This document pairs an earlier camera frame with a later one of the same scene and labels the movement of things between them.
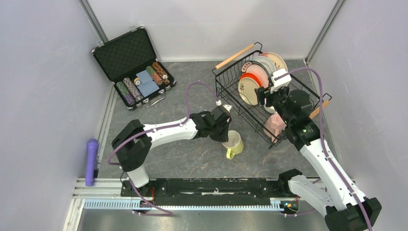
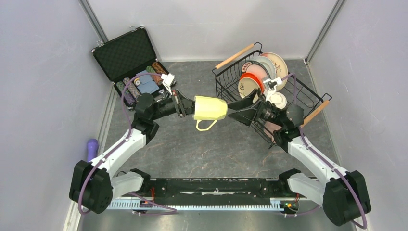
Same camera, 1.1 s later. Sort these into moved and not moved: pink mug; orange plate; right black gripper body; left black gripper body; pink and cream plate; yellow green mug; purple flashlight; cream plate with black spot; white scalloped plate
Moved: right black gripper body; left black gripper body; yellow green mug
Not moved: pink and cream plate; purple flashlight; orange plate; cream plate with black spot; pink mug; white scalloped plate
